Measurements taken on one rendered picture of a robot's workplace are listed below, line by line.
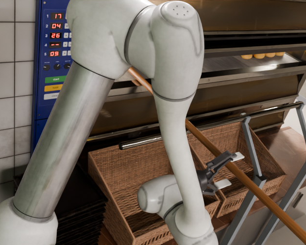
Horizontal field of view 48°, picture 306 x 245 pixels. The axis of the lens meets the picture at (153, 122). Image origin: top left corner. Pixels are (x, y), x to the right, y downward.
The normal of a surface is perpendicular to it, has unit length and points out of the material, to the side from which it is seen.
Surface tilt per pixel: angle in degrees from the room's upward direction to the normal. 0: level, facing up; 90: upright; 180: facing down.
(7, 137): 90
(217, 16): 70
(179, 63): 100
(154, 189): 18
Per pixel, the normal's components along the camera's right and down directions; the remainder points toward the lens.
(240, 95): 0.59, 0.25
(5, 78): 0.55, 0.56
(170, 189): 0.29, -0.65
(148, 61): -0.47, 0.65
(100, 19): -0.49, 0.12
